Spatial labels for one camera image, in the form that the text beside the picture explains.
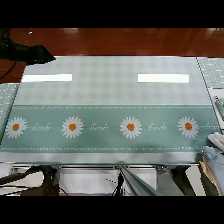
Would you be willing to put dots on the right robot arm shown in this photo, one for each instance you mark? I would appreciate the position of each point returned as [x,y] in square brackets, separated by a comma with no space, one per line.
[180,180]

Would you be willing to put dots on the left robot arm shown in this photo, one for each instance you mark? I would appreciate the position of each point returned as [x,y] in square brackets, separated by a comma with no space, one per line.
[20,52]

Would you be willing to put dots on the pale blue garment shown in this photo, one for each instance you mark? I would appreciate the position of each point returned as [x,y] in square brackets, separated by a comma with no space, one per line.
[215,166]

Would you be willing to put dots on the silver frame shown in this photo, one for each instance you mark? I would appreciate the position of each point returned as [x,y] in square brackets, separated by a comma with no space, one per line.
[100,157]

